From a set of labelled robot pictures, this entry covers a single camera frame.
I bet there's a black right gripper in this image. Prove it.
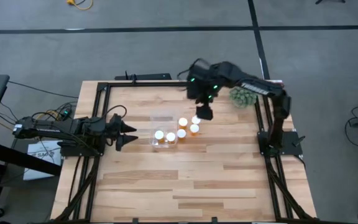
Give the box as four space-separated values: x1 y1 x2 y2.
186 79 222 121

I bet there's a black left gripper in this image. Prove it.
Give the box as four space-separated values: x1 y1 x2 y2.
82 117 139 152

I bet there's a clear plastic basket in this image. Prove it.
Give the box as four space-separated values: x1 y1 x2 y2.
149 114 179 149

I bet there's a green plant in white pot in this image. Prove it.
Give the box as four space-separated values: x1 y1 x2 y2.
228 86 258 109

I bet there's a black flat box with antennas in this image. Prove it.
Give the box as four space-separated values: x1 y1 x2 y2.
114 70 173 82

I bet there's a white cardboard box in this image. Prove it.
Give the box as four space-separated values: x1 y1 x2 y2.
22 139 63 182

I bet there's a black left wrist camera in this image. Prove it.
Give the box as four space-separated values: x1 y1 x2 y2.
109 113 124 126

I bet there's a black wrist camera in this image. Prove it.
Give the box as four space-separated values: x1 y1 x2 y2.
109 113 124 126
187 58 211 81

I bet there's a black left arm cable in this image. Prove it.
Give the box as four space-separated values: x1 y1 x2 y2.
103 105 128 124

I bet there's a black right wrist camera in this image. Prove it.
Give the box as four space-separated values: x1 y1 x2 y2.
187 58 211 81

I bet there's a black aluminium table frame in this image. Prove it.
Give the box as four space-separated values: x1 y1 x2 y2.
53 80 317 223

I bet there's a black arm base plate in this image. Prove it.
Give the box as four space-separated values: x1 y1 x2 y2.
59 139 106 157
257 130 304 157

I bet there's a yellow cable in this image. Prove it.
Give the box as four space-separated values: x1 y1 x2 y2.
66 0 94 11

